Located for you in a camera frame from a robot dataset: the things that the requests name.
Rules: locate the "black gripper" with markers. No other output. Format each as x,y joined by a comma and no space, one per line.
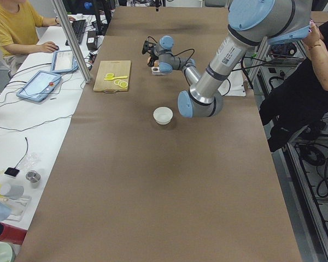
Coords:
153,56

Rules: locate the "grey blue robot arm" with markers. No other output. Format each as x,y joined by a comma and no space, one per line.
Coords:
248,23

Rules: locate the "clear plastic egg box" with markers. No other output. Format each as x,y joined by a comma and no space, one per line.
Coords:
156,71

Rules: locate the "wooden cutting board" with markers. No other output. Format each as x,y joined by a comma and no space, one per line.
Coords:
119,68

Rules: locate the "lemon slice top pair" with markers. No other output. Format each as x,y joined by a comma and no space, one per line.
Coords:
109,76

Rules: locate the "white round bowl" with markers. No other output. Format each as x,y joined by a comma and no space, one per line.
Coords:
162,115

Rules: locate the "black keyboard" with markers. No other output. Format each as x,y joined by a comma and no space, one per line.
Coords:
79,27

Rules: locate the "blue teach pendant far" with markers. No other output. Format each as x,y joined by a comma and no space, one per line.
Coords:
63,62

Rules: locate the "blue teach pendant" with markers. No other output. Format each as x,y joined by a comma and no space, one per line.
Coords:
39,86
63,62

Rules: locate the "blue teach pendant near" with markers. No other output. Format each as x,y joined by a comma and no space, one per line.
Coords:
39,86

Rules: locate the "person in yellow shirt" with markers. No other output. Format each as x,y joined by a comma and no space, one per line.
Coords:
18,36

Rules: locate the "person in black clothes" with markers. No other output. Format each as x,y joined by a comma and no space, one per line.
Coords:
303,97

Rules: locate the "steel cylinder cup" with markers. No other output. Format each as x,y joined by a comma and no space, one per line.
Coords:
33,177

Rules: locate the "black square sensor pad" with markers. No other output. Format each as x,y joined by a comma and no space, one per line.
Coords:
12,172

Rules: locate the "grey cup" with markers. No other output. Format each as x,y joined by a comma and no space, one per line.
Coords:
11,191

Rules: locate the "red cylinder cup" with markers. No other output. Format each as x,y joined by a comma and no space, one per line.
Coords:
12,234

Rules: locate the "green bowl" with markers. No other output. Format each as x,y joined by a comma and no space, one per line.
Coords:
6,253

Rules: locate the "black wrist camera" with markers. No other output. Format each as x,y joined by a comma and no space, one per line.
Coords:
147,45

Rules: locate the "aluminium frame post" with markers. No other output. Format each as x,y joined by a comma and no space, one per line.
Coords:
72,40

